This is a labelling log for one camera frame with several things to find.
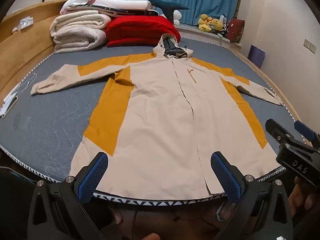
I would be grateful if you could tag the purple bag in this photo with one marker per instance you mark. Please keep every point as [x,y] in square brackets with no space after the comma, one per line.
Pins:
[257,56]

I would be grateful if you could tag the dark red bag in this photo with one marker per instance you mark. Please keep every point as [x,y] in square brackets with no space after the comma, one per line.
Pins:
[236,30]

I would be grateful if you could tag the yellow bear plush toy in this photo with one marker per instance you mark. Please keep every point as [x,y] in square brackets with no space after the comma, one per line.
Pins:
[217,25]

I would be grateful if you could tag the red folded blanket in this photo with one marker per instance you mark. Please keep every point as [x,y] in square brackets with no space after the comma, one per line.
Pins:
[142,30]

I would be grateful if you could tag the white crumpled paper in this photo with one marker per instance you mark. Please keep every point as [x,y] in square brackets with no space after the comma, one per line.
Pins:
[23,23]

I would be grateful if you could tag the person's right foot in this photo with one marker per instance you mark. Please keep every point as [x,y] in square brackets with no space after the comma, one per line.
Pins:
[226,211]

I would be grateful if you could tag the white plush toy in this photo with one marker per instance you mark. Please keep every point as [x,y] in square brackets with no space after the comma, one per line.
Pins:
[177,17]

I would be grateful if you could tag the white flat device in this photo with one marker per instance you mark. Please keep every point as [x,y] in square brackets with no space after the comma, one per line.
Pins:
[8,103]

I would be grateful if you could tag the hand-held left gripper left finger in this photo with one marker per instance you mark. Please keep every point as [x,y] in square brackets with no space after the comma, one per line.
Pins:
[93,177]

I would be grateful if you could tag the beige yellow hooded jacket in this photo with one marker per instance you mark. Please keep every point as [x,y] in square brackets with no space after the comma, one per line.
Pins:
[155,130]

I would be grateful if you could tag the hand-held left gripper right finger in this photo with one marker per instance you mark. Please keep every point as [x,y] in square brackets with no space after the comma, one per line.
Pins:
[226,177]

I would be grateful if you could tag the cream fleece folded blanket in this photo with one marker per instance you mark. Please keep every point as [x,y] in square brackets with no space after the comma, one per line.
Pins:
[80,30]

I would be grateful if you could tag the white window sill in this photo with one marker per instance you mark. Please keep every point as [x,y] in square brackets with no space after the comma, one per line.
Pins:
[200,35]

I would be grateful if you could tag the person's left foot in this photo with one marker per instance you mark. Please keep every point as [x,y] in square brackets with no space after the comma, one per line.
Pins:
[115,217]

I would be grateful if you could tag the person's foot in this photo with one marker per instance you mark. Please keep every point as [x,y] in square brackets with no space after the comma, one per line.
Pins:
[226,211]
[115,217]

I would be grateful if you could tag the grey bed mattress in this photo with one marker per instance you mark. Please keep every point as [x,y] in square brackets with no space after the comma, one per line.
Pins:
[50,120]

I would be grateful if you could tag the person's right hand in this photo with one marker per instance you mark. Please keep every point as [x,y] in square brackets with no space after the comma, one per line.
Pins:
[306,200]

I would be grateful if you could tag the white folded pillow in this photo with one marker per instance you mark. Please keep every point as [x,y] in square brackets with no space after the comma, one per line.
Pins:
[122,3]

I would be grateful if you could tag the yellow duck plush toy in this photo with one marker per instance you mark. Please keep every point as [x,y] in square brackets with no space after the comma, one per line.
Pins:
[205,21]

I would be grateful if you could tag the black white striped toy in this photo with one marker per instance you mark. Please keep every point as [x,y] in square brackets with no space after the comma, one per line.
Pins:
[223,31]

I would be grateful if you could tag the folded white bedding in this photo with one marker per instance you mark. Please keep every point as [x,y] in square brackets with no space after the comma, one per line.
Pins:
[140,12]

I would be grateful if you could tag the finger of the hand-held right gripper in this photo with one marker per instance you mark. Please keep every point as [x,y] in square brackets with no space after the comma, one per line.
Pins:
[306,131]
[278,133]

